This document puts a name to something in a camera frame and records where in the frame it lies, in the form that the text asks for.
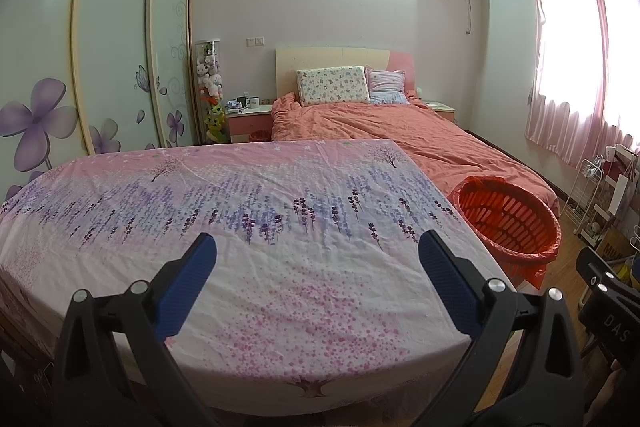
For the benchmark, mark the light wooden nightstand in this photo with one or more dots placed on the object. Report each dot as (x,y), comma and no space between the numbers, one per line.
(442,108)

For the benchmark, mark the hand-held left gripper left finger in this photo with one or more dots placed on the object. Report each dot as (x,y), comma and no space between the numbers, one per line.
(192,272)

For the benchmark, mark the orange duvet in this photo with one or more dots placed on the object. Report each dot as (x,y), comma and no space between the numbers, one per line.
(390,127)

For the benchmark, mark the cardboard box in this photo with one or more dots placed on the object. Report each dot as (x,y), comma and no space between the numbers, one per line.
(620,247)

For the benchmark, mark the pink floral tablecloth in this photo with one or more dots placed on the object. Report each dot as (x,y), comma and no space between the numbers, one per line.
(300,267)

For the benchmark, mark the red plastic basket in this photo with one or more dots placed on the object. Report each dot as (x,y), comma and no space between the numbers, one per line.
(510,217)

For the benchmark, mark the clear tube of plush toys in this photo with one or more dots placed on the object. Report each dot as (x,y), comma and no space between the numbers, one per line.
(210,92)

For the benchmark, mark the pink and white nightstand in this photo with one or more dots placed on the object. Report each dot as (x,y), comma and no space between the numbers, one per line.
(245,124)

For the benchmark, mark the small red bin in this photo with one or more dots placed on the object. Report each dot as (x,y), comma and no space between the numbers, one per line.
(260,136)

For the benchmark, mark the white wall outlet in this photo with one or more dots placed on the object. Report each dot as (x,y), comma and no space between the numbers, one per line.
(255,41)

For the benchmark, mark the white floral pillow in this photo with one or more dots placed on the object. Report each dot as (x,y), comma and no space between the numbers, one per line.
(332,84)

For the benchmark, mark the pink curtain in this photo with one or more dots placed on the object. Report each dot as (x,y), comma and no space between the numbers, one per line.
(570,67)

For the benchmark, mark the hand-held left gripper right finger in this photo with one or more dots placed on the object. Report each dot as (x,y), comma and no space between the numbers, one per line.
(442,277)

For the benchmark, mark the white mug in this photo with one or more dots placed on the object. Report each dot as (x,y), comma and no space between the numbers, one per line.
(254,102)

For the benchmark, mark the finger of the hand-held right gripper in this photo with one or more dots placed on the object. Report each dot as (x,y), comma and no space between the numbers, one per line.
(607,277)

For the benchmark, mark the cream and pink headboard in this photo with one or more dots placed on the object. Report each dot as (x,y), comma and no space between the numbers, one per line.
(330,57)

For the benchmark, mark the pink striped pillow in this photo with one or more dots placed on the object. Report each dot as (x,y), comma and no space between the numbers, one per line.
(387,84)

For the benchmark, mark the wardrobe with purple flowers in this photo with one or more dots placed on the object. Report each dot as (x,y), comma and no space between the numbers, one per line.
(115,32)

